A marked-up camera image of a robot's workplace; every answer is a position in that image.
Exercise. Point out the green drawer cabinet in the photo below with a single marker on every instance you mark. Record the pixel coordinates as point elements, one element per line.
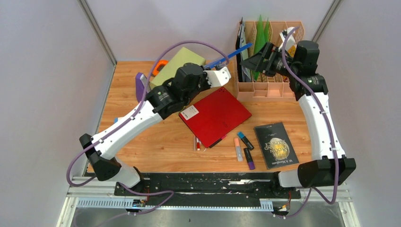
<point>182,57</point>

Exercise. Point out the red white marker pen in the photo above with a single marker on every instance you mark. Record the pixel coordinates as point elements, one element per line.
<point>198,144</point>

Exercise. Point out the black mounting base rail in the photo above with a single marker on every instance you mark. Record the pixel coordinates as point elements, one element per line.
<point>191,191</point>

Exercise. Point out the pink file organizer rack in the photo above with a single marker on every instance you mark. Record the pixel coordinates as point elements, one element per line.
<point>267,89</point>

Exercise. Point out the black paperback book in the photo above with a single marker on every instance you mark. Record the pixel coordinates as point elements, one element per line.
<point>275,145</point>

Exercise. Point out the red plastic folder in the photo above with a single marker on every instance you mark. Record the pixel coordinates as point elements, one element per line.
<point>214,116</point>

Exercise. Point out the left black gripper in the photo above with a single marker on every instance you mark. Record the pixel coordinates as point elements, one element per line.
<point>206,84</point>

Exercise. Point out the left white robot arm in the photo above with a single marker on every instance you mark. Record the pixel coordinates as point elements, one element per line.
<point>161,102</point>

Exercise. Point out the grey thin marker pen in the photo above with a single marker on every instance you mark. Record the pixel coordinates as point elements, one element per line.
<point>194,143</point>

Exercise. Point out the blue capped black marker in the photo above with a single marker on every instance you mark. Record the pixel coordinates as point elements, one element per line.
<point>245,140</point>

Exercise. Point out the orange tape dispenser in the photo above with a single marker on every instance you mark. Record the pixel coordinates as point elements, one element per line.
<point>159,67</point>

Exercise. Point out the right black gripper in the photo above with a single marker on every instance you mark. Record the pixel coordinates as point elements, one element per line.
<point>257,63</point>

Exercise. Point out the green plastic folder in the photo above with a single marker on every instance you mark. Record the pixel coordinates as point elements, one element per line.
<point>262,34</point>

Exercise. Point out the purple highlighter marker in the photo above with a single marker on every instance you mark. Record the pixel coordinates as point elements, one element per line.
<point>249,159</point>

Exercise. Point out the yellow book in rack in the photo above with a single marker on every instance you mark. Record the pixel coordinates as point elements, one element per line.
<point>291,51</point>

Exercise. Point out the pink capped black highlighter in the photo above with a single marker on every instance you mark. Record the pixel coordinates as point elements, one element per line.
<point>219,141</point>

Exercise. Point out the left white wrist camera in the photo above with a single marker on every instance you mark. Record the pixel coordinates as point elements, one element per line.
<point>218,78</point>

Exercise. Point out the orange grey highlighter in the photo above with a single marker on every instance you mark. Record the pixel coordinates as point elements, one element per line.
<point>238,150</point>

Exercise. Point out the grey clipboard with papers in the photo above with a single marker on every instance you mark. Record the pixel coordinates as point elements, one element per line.
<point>244,74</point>

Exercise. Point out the purple stapler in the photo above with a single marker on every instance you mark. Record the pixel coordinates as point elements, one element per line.
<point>141,85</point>

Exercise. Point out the blue plastic folder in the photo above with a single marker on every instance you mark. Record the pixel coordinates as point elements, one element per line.
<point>231,55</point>

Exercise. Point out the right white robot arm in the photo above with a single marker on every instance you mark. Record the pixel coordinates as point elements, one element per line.
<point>329,165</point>

